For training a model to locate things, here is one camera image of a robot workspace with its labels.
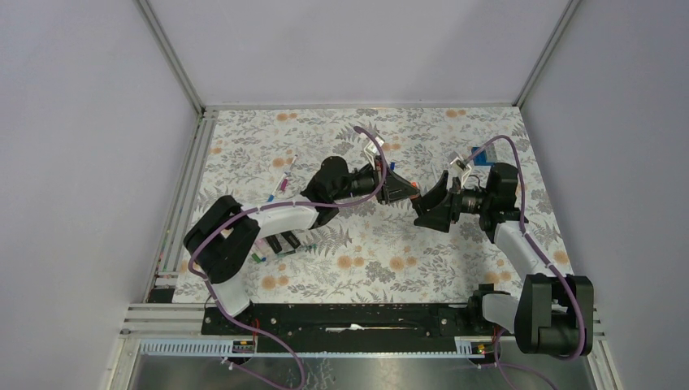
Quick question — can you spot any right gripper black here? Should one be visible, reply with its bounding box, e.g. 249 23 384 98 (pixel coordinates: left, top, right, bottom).
412 171 492 233

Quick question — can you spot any white marker blue tip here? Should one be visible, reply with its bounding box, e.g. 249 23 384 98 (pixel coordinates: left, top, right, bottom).
431 165 439 183

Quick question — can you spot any black highlighter orange cap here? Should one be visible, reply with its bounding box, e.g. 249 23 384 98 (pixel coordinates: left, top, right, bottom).
409 182 421 202

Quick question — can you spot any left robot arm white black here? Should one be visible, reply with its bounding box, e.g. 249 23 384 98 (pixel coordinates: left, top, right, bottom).
183 156 420 334

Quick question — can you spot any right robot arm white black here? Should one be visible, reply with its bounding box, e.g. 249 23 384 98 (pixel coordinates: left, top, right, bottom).
412 162 594 358

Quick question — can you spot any blue box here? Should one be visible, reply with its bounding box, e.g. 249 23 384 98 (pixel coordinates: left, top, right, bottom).
474 145 498 167

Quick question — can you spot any floral patterned table mat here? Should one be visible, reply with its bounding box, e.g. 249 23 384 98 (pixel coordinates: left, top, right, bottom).
192 107 571 303

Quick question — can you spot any black highlighter pink cap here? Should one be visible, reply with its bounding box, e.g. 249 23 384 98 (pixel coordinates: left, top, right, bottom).
281 231 301 249

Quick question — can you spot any black highlighter blue cap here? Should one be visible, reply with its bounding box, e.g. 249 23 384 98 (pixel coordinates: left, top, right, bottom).
265 236 282 254

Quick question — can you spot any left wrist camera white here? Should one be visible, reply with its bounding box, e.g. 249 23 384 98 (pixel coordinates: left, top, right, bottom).
360 133 384 171

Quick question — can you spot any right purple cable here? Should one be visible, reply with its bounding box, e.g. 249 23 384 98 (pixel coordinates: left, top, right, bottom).
468 135 587 390

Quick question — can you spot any purple cable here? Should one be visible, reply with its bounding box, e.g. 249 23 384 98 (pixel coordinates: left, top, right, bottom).
187 125 390 390
468 135 587 390

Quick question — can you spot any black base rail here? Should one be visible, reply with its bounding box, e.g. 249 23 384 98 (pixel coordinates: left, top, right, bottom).
201 303 497 355

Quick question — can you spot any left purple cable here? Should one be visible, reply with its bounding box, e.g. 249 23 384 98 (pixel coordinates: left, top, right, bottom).
187 125 390 390

